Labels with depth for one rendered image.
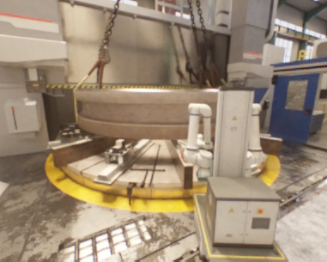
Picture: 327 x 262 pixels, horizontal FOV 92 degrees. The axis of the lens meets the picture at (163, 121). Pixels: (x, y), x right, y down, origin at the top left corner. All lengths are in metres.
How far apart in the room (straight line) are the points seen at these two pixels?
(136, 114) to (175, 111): 0.75
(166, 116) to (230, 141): 1.46
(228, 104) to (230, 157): 0.59
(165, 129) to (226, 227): 1.75
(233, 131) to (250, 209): 0.73
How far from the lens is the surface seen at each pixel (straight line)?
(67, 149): 3.64
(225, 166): 1.97
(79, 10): 5.86
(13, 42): 3.74
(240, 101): 1.82
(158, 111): 2.97
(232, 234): 1.88
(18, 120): 5.37
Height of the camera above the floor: 1.75
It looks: 11 degrees down
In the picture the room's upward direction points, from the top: straight up
